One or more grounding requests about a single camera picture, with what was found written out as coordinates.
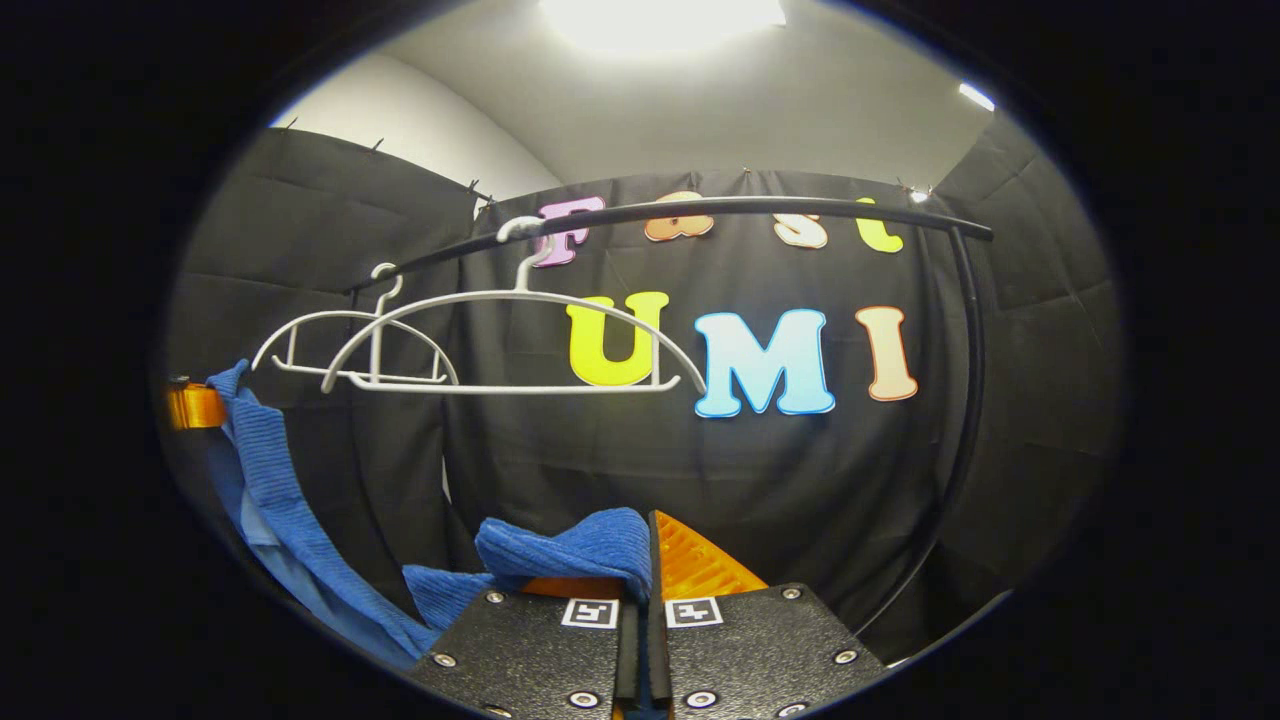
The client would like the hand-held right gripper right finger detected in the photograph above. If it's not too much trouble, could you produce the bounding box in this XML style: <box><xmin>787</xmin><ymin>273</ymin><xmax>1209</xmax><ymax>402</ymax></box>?
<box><xmin>646</xmin><ymin>509</ymin><xmax>889</xmax><ymax>720</ymax></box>

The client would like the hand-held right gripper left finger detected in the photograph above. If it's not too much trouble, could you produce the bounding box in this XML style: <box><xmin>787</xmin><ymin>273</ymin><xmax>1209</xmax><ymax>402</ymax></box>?
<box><xmin>403</xmin><ymin>575</ymin><xmax>646</xmax><ymax>720</ymax></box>

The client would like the blue corduroy jacket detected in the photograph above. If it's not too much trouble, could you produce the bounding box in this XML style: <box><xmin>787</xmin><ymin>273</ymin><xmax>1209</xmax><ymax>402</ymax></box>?
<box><xmin>205</xmin><ymin>358</ymin><xmax>653</xmax><ymax>673</ymax></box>

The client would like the white clothes hanger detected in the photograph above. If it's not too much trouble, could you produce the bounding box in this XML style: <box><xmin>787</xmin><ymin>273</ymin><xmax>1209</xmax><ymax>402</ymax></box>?
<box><xmin>320</xmin><ymin>215</ymin><xmax>708</xmax><ymax>397</ymax></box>
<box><xmin>250</xmin><ymin>262</ymin><xmax>461</xmax><ymax>389</ymax></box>

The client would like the black clothes rack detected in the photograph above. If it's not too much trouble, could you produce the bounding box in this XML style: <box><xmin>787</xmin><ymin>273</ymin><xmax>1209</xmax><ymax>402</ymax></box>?
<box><xmin>343</xmin><ymin>195</ymin><xmax>996</xmax><ymax>641</ymax></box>

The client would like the black backdrop cloth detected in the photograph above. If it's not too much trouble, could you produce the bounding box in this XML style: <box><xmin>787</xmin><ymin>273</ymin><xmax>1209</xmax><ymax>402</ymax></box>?
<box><xmin>165</xmin><ymin>110</ymin><xmax>1121</xmax><ymax>666</ymax></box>

